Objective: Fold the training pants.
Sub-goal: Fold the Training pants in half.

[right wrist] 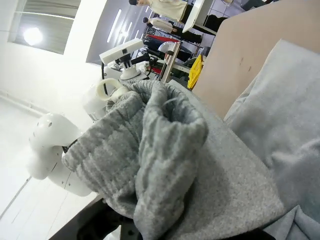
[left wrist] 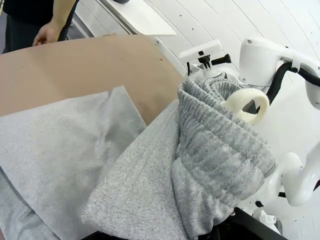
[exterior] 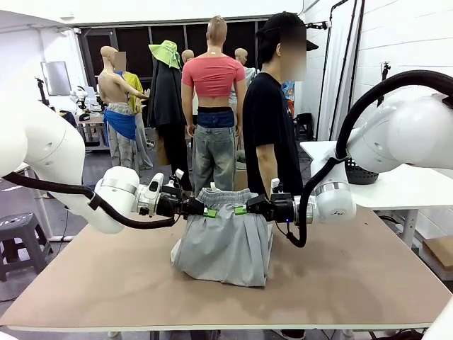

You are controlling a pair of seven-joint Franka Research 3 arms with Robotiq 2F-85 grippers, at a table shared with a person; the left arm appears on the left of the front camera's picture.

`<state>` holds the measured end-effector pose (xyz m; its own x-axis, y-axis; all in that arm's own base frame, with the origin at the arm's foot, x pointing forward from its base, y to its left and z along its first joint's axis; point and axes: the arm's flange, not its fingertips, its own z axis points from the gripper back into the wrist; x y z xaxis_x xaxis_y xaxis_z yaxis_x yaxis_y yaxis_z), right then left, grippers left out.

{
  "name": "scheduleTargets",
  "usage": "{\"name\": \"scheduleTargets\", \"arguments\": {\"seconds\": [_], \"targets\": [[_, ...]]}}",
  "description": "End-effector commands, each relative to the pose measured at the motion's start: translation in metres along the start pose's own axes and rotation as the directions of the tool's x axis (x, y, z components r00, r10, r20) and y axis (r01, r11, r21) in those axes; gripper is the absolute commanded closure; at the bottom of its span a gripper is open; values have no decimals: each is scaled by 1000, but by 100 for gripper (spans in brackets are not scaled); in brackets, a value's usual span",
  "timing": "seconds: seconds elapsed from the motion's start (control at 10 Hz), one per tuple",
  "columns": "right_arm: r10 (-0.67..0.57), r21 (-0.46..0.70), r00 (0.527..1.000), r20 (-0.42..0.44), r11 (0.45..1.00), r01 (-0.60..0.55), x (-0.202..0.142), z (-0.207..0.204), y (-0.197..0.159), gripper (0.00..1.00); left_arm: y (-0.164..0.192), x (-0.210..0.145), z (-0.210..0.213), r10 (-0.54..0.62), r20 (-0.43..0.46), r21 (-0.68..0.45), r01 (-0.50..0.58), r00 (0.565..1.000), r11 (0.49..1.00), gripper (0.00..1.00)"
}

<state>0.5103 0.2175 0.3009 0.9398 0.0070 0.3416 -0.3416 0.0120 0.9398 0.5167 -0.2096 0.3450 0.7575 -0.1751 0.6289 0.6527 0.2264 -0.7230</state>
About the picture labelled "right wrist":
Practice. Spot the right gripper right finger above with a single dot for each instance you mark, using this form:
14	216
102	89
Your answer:
267	235

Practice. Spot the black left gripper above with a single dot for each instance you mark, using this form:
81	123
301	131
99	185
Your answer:
70	147

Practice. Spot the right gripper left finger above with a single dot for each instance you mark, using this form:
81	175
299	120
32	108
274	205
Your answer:
107	225

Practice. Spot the grey shorts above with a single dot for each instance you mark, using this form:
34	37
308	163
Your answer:
175	150

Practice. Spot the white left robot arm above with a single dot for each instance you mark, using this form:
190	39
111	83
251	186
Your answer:
47	140

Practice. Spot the round ceiling lamp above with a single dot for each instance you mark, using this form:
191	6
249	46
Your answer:
32	36

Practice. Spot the red hanging garment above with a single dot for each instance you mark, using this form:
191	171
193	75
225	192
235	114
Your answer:
160	37

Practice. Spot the yellow plastic basket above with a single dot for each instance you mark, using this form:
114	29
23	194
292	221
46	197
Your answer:
196	72

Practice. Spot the person in pale top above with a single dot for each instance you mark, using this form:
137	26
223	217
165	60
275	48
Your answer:
160	22

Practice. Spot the person in cream shirt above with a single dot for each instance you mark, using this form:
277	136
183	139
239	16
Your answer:
165	8

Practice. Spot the white flat panel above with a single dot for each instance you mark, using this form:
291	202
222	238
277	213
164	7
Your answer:
197	12

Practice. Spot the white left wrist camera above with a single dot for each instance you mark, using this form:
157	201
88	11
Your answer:
120	51

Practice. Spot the wooden frame stand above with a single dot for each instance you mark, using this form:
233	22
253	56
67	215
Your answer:
171	62

